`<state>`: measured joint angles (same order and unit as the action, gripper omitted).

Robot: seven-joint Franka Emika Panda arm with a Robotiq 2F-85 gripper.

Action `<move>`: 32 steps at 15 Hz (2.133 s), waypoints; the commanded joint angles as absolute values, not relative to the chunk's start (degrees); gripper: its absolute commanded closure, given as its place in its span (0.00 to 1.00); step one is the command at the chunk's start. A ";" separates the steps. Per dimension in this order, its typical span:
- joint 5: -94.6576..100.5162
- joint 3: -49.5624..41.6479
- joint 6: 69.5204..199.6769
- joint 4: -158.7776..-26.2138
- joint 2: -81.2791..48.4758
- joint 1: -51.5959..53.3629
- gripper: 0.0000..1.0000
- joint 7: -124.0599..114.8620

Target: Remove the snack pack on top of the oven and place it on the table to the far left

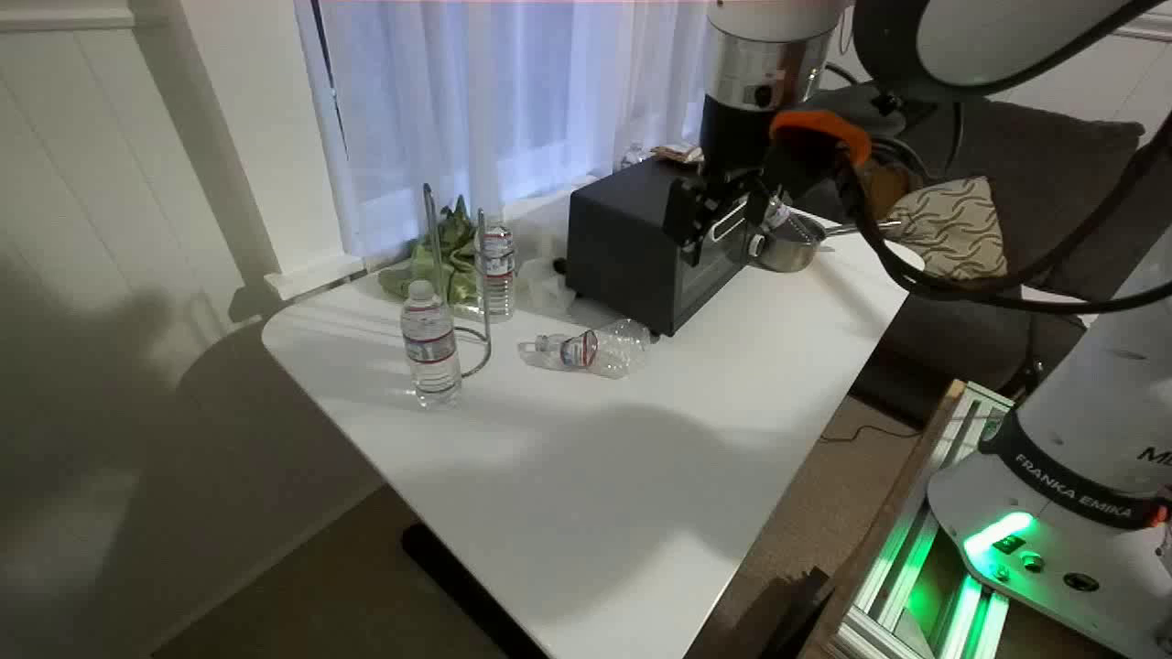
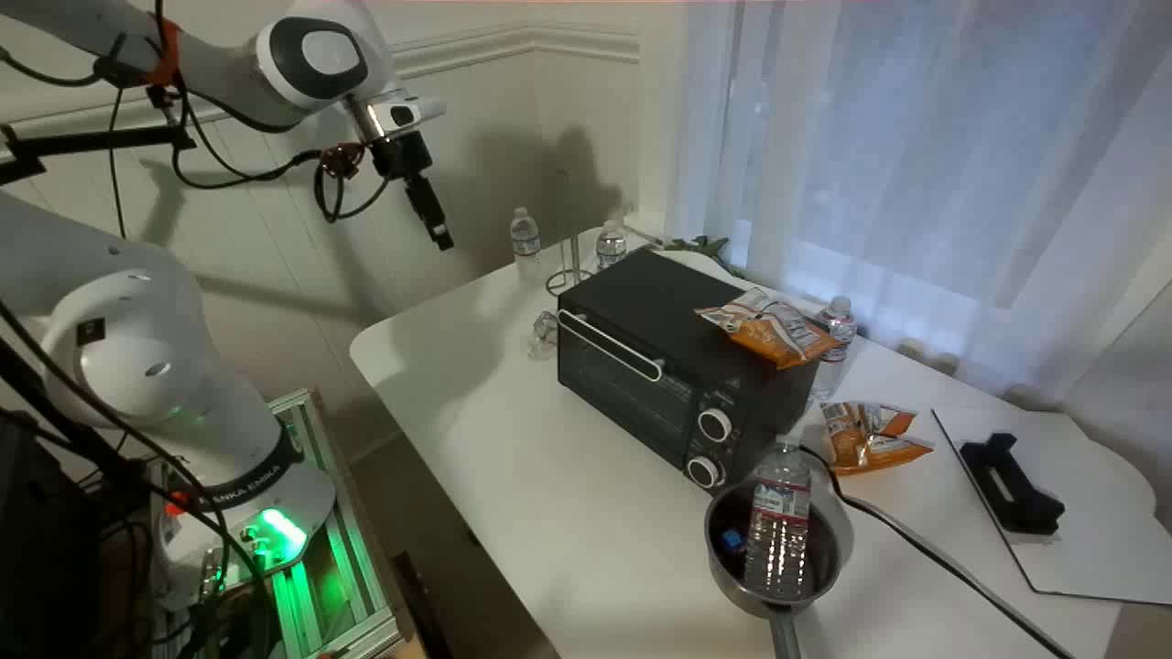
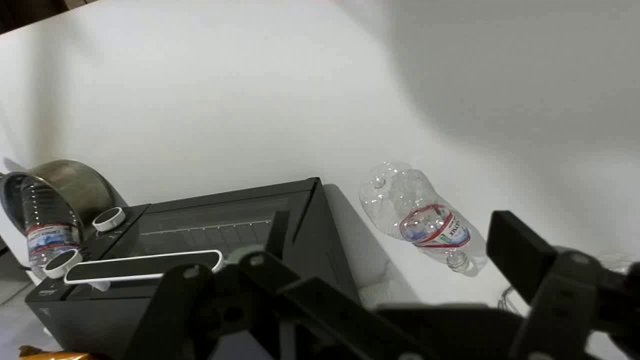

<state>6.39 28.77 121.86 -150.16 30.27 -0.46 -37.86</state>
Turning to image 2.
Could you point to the large clear water bottle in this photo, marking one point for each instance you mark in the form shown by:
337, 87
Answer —
779, 525

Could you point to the white sheer curtain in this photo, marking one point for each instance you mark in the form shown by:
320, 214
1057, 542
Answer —
929, 160

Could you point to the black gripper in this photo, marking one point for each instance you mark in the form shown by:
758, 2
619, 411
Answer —
403, 154

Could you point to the small clear glass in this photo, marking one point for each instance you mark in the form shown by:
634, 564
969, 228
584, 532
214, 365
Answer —
548, 332

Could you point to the white board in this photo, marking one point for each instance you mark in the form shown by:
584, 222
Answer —
1100, 535

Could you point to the black toaster oven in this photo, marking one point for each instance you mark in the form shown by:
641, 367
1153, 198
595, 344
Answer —
659, 367

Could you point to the small clear water bottle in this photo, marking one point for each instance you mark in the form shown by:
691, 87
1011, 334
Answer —
611, 248
839, 326
526, 239

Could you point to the green plant sprig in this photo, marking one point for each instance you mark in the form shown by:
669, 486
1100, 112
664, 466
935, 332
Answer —
706, 248

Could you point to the small blue object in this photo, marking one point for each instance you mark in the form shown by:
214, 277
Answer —
733, 542

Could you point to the black plastic holder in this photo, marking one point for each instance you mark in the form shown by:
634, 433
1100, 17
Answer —
1011, 486

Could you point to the orange snack pack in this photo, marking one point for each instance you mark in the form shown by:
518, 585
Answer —
871, 441
772, 326

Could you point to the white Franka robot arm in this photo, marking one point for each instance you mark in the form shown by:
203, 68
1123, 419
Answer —
133, 354

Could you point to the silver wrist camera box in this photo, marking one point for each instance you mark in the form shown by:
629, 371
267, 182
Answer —
397, 117

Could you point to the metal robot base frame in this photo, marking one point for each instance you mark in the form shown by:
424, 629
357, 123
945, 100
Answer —
349, 572

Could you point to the black equipment box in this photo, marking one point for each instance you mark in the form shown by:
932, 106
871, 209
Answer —
40, 550

